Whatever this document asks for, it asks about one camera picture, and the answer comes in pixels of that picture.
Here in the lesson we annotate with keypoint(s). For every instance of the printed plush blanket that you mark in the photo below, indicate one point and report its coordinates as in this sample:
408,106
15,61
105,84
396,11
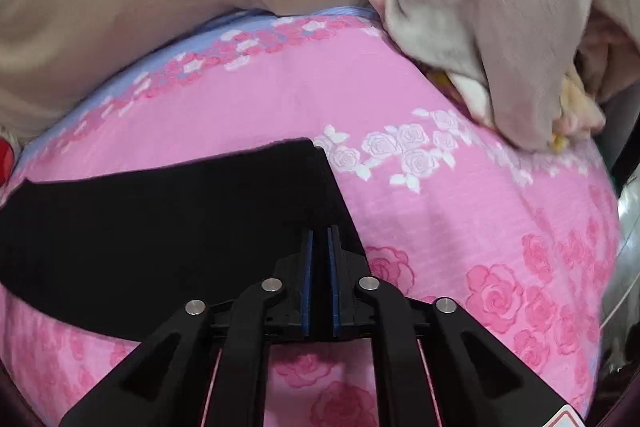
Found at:
490,17

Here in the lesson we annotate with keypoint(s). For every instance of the white cartoon face pillow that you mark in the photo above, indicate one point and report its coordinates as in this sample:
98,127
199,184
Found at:
5,159

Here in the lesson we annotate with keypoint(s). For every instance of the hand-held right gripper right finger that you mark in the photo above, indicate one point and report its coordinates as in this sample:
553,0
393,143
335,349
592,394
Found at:
334,287

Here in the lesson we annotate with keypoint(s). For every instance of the black pants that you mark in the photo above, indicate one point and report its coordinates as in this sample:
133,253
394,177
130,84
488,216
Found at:
175,227

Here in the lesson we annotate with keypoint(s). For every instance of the shiny silver cloth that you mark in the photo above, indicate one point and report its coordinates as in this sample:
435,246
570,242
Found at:
629,227

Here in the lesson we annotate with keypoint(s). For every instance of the beige padded headboard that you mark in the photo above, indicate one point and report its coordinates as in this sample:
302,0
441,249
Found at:
165,7

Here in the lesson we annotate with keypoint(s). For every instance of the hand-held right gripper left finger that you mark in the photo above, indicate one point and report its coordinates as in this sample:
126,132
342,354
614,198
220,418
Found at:
306,287

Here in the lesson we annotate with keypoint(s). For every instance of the pink floral bed sheet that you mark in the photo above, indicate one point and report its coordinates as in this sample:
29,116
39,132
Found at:
450,217

